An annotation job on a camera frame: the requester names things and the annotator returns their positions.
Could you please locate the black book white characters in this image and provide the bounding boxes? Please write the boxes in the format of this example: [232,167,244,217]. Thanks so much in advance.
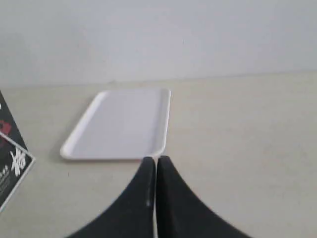
[0,94,35,211]

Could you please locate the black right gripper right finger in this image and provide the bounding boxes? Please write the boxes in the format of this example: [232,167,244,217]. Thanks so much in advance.
[156,156,249,238]

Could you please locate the white plastic tray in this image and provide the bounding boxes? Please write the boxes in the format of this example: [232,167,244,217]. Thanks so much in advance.
[60,88,171,161]

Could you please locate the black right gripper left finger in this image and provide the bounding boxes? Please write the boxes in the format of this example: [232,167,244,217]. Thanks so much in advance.
[69,157,156,238]

